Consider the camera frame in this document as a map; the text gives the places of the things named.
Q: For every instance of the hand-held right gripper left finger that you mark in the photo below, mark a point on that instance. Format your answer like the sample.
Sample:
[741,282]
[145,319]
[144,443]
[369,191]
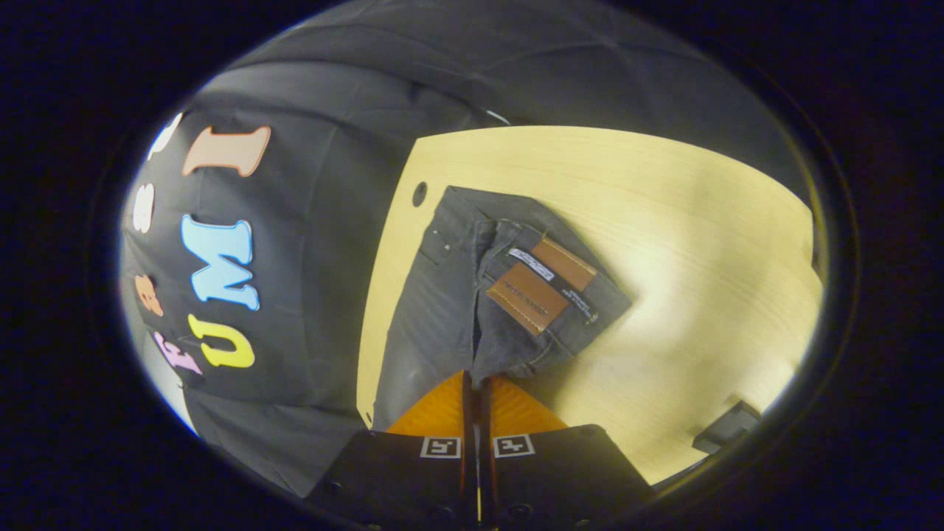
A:
[398,479]

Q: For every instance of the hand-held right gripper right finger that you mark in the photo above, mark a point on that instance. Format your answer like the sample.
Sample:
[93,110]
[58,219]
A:
[560,479]

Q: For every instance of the dark grey jeans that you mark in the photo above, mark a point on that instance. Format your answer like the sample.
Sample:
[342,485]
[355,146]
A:
[435,310]

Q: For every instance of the dark grey block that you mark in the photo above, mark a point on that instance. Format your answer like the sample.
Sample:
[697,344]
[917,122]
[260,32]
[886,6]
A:
[726,428]

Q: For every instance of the black backdrop cloth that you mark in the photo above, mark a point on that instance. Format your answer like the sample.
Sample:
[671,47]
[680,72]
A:
[310,221]

